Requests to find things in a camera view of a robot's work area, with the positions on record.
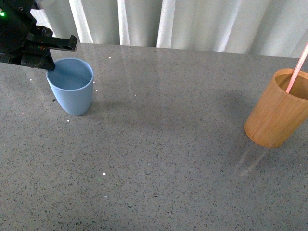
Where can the light blue plastic cup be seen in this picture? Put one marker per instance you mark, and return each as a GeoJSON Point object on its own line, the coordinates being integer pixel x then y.
{"type": "Point", "coordinates": [72, 85]}

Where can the bamboo wooden chopstick holder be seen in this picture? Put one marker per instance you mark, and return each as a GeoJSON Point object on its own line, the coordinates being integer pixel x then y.
{"type": "Point", "coordinates": [277, 113]}

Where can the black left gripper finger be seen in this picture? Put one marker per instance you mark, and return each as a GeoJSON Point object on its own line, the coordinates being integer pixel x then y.
{"type": "Point", "coordinates": [41, 61]}

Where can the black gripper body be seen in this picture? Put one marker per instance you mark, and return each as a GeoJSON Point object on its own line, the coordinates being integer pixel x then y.
{"type": "Point", "coordinates": [16, 23]}

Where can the pink chopstick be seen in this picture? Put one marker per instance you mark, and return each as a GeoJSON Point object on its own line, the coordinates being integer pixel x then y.
{"type": "Point", "coordinates": [298, 67]}

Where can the white pleated curtain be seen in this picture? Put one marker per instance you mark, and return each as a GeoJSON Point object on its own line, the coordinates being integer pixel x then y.
{"type": "Point", "coordinates": [260, 27]}

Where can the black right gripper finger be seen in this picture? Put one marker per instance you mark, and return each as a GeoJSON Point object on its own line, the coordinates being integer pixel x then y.
{"type": "Point", "coordinates": [63, 44]}

